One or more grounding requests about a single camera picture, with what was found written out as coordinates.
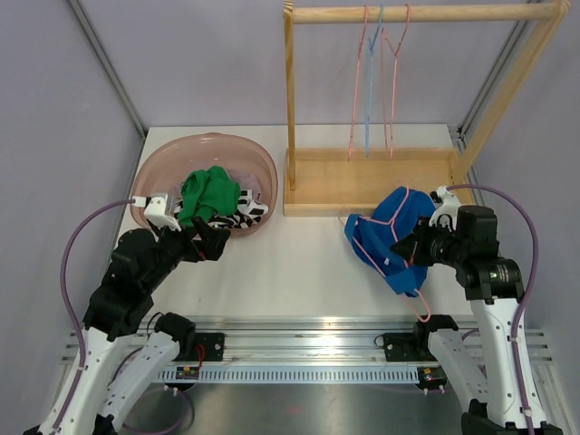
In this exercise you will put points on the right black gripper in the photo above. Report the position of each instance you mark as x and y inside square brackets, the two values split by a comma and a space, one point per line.
[413, 246]

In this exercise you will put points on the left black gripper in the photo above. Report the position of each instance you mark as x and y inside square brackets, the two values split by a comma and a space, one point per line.
[211, 245]

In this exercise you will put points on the pink hanger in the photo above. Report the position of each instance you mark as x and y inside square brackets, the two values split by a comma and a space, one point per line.
[356, 81]
[389, 92]
[385, 224]

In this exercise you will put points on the blue tank top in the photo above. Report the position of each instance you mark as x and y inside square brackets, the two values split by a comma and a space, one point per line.
[403, 217]

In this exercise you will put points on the black white striped tank top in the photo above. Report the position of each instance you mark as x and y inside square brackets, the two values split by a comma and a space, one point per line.
[249, 213]

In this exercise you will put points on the green tank top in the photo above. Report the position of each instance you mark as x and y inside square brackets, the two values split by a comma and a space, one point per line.
[207, 193]

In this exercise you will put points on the pink tank top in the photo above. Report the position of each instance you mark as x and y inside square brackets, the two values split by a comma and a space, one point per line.
[247, 181]

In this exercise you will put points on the light blue wire hanger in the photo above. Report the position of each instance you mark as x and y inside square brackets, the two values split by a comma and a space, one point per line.
[371, 43]

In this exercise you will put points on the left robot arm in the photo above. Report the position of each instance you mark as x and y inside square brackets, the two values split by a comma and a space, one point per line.
[95, 398]

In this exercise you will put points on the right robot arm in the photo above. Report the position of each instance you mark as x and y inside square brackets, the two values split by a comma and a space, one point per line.
[501, 397]

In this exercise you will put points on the pink plastic basin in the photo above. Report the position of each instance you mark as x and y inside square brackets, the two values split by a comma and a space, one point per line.
[168, 166]

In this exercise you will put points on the wooden clothes rack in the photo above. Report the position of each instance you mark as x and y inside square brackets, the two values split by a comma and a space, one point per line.
[327, 182]

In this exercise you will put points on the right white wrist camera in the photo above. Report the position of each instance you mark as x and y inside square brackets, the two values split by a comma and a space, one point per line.
[446, 208]

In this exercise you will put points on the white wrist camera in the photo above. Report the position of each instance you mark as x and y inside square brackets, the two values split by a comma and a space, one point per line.
[158, 210]
[446, 208]

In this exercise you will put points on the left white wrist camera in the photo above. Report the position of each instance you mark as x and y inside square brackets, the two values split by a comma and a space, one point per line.
[158, 210]

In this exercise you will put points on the aluminium rail frame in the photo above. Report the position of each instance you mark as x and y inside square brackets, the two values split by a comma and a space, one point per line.
[322, 340]

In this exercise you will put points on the white slotted cable duct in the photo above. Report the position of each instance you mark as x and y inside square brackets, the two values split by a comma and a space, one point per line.
[291, 375]

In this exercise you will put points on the left corner aluminium post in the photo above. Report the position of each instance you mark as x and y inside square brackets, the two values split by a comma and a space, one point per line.
[92, 38]

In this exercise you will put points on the corner aluminium post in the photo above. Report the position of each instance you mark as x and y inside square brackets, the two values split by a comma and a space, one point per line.
[92, 38]
[512, 44]

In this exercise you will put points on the right corner aluminium post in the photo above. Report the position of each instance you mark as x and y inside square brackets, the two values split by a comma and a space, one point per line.
[512, 44]

